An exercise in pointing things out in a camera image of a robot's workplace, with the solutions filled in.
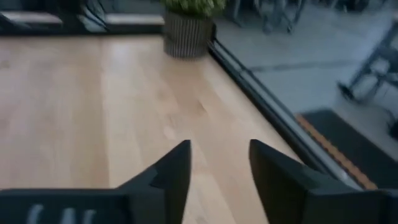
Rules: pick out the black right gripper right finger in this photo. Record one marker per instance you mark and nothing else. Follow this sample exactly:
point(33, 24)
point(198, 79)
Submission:
point(286, 186)

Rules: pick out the black hazard-striped floor mat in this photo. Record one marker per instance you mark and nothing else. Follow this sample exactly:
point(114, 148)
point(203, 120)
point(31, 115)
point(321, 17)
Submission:
point(357, 149)

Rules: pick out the black aluminium frame rail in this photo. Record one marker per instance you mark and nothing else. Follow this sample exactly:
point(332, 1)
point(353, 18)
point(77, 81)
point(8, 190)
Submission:
point(133, 27)
point(273, 112)

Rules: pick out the potted green plant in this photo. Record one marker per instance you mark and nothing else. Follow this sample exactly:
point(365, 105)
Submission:
point(188, 34)

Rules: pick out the grey chair base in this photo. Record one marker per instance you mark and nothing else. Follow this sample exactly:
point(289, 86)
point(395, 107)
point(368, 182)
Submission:
point(273, 15)

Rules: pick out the black metal stand legs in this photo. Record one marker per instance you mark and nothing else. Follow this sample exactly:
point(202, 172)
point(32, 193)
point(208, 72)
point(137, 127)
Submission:
point(373, 62)

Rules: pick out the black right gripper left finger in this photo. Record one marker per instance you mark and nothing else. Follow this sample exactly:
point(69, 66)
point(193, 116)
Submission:
point(161, 186)

